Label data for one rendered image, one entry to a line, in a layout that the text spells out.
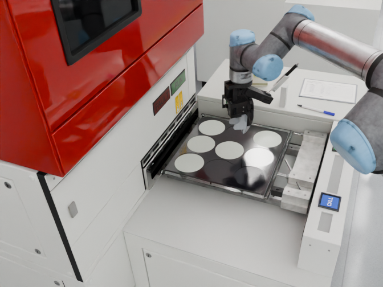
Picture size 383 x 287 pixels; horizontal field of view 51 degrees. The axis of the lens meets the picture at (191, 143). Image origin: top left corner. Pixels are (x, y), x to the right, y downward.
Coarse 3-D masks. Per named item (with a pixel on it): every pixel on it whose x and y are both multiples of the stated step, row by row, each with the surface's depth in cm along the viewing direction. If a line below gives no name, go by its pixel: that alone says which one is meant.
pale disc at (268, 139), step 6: (258, 132) 150; (264, 132) 150; (270, 132) 150; (258, 138) 147; (264, 138) 147; (270, 138) 147; (276, 138) 146; (258, 144) 144; (264, 144) 144; (270, 144) 144; (276, 144) 144
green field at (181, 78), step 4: (184, 72) 145; (180, 76) 143; (184, 76) 146; (176, 80) 140; (180, 80) 143; (184, 80) 147; (172, 84) 138; (176, 84) 141; (180, 84) 144; (172, 88) 138; (176, 88) 142; (172, 92) 139
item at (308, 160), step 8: (304, 144) 146; (312, 144) 146; (320, 144) 146; (304, 152) 142; (312, 152) 142; (320, 152) 142; (296, 160) 139; (304, 160) 139; (312, 160) 139; (320, 160) 139; (296, 168) 136; (304, 168) 136; (312, 168) 136; (288, 184) 130; (288, 208) 125; (296, 208) 123; (304, 208) 122
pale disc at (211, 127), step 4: (212, 120) 158; (216, 120) 158; (200, 124) 156; (204, 124) 156; (208, 124) 156; (212, 124) 156; (216, 124) 155; (220, 124) 155; (200, 128) 154; (204, 128) 154; (208, 128) 154; (212, 128) 154; (216, 128) 153; (220, 128) 153; (224, 128) 153; (204, 132) 152; (208, 132) 152; (212, 132) 151; (216, 132) 151; (220, 132) 151
